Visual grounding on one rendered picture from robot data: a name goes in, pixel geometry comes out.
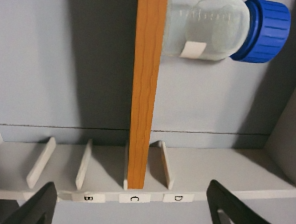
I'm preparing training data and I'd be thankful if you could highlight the orange wooden board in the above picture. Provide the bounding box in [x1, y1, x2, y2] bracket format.
[127, 0, 168, 189]

